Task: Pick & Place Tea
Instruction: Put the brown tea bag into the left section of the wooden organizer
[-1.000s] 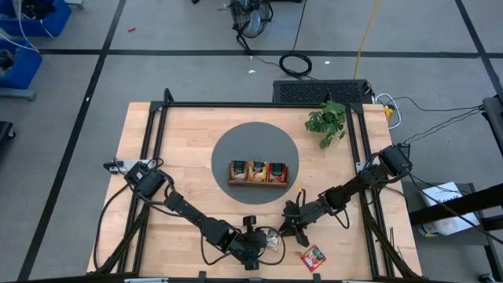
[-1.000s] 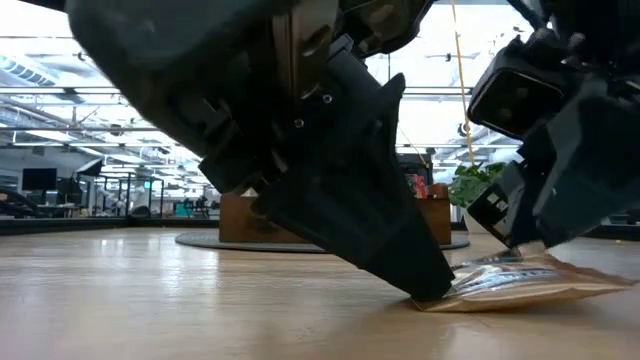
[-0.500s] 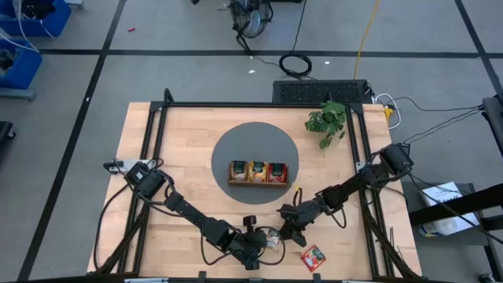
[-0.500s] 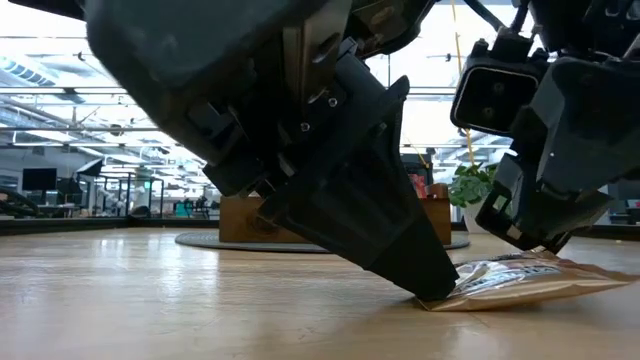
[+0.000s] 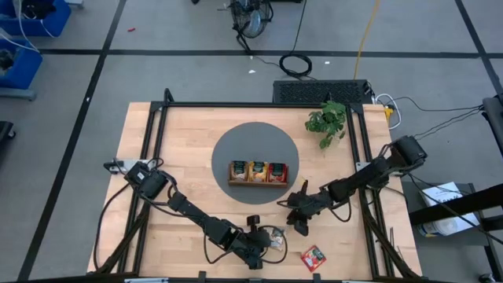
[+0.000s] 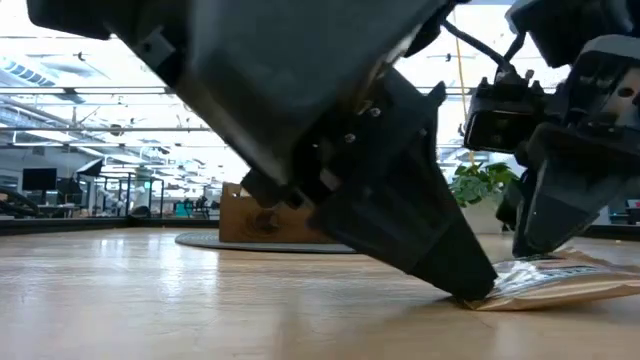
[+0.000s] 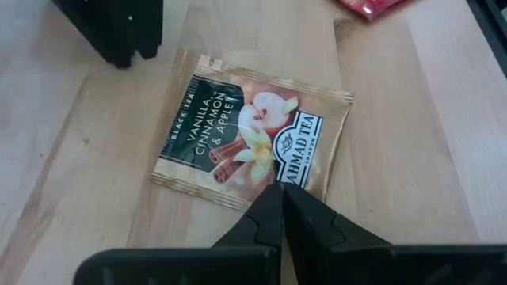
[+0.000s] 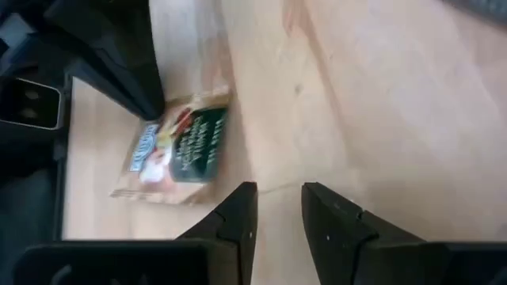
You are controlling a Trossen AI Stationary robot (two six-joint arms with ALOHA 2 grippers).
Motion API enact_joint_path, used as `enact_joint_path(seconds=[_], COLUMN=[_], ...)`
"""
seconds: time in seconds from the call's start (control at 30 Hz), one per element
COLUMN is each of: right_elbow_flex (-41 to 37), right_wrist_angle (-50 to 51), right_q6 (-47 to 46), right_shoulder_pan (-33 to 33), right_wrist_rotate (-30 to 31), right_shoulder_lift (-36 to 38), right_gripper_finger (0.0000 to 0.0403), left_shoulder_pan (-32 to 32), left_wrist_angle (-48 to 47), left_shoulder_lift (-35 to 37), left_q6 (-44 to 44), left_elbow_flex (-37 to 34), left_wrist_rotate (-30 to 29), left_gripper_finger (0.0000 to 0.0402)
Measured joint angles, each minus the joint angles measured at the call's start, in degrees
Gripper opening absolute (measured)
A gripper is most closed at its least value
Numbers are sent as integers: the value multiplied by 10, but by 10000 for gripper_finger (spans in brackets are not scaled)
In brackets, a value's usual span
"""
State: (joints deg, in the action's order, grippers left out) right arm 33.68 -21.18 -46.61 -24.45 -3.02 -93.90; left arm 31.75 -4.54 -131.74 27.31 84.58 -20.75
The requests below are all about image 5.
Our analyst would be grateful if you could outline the black floor fan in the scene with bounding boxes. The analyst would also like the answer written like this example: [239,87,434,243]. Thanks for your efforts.
[229,0,275,40]

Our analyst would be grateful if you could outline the wooden tea organiser box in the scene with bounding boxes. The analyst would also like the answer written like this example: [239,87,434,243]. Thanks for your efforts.
[227,159,290,188]

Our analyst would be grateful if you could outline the grey round woven placemat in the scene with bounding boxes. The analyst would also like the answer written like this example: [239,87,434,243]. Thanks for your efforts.
[211,121,300,205]

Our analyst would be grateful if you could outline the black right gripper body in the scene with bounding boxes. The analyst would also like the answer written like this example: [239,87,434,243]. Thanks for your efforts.
[286,180,335,237]

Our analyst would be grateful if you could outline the mango tea packet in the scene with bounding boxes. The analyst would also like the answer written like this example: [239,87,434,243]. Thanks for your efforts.
[248,160,270,182]

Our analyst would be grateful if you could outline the black metal bar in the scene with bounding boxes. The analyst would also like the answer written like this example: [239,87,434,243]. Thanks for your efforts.
[408,182,503,227]

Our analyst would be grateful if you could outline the black cable with coil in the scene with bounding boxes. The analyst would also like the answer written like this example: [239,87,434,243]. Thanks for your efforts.
[277,0,314,79]

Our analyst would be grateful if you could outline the yellow cable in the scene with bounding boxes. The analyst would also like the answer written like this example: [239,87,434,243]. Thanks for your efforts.
[352,0,382,80]

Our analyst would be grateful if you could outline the white paper sheet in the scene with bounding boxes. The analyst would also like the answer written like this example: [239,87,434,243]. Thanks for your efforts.
[417,181,481,237]

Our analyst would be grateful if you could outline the grey side table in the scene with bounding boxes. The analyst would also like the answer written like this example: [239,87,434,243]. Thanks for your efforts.
[400,180,490,247]

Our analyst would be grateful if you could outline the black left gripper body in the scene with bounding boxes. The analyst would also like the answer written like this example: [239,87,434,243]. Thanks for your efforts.
[234,214,273,271]

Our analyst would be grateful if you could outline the black floor item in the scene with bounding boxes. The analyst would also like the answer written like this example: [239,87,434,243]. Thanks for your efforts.
[0,120,17,143]

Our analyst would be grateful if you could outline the green potted plant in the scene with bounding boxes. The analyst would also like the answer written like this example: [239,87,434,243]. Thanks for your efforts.
[304,100,347,149]

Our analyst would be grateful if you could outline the white cable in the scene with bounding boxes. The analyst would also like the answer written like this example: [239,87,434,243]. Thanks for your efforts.
[374,92,403,131]

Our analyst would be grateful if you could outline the black aluminium table frame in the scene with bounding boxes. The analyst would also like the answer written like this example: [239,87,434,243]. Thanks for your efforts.
[88,88,424,282]

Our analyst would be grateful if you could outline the black floor cables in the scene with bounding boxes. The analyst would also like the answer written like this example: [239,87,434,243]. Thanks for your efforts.
[392,96,485,145]

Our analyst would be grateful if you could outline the blue bin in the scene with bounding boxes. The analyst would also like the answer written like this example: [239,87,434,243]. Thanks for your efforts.
[0,38,43,101]
[0,0,72,39]

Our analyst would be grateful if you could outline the black perforated computer case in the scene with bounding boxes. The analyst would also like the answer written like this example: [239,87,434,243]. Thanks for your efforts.
[272,79,373,105]

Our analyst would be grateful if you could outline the strawberry tea packet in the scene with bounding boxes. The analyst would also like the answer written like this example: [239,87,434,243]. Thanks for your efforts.
[268,161,288,183]
[299,244,327,273]

